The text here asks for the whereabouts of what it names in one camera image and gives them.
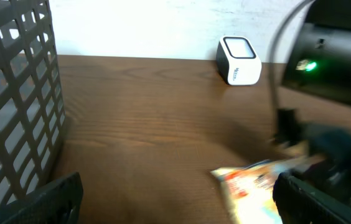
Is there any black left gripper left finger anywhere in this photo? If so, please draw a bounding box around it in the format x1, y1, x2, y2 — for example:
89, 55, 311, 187
0, 172, 83, 224

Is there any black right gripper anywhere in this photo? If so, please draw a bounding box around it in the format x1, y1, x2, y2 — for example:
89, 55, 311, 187
274, 108, 351, 199

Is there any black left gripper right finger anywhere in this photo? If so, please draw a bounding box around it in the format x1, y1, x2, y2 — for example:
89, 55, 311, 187
273, 172, 351, 224

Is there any white snack bag red label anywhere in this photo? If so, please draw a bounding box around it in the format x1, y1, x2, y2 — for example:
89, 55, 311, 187
210, 157, 305, 224

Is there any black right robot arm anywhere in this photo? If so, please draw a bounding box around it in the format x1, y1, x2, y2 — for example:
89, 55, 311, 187
268, 0, 351, 201

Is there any white barcode scanner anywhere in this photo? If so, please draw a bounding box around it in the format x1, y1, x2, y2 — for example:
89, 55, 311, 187
215, 36, 262, 86

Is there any grey plastic shopping basket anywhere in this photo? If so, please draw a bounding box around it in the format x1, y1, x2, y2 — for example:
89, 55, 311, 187
0, 0, 65, 207

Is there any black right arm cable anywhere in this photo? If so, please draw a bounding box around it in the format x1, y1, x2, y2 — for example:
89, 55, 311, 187
267, 0, 315, 110

